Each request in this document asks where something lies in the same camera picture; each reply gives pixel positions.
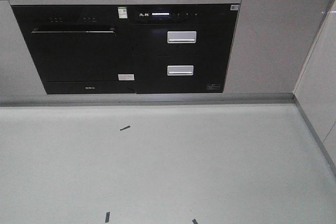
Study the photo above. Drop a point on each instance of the black disinfection cabinet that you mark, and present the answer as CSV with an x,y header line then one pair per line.
x,y
181,48

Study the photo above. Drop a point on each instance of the grey cabinet door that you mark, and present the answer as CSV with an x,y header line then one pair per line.
x,y
272,40

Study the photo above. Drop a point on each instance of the black built-in dishwasher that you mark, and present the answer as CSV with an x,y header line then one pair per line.
x,y
78,49

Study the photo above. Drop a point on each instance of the black floor tape lower left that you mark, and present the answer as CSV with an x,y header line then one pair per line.
x,y
107,218

